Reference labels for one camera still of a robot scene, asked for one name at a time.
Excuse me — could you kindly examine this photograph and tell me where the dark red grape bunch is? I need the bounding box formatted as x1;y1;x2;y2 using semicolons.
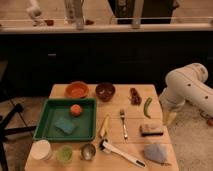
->
130;88;142;105

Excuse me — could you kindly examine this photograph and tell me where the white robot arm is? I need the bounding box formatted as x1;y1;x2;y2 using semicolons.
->
159;63;213;125

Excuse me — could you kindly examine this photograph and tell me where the green chili pepper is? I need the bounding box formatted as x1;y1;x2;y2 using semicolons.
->
143;97;152;119

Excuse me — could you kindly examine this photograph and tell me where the white plastic cup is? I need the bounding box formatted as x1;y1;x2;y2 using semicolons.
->
31;140;52;160

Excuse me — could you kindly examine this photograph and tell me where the orange red bowl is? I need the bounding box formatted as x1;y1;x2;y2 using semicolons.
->
64;81;89;98

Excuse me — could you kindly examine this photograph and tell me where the orange round fruit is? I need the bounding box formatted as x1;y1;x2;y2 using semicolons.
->
70;104;83;117

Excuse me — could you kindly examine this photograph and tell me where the silver metal fork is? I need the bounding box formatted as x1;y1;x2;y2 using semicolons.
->
120;109;128;140

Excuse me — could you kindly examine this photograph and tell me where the black chair base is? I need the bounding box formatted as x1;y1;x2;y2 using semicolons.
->
0;102;37;171

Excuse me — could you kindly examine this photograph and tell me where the white robot figure background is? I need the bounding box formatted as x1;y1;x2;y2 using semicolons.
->
26;0;45;26

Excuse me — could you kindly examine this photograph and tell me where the small metal cup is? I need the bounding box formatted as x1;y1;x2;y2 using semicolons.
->
81;143;96;161

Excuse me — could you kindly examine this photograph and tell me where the dark brown bowl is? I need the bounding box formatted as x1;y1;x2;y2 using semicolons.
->
95;82;115;102

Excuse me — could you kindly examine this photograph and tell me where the tan black eraser block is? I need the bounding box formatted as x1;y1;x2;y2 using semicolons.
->
140;124;164;137

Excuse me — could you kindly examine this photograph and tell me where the teal sponge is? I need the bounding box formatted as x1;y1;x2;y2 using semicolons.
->
55;117;76;134

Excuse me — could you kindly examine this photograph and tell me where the green plastic cup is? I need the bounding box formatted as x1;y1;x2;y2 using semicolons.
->
56;145;72;164

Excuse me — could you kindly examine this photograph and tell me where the blue grey cloth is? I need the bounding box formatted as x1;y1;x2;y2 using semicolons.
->
143;143;167;164

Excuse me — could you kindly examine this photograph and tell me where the green plastic tray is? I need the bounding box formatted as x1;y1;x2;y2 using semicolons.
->
33;98;96;142

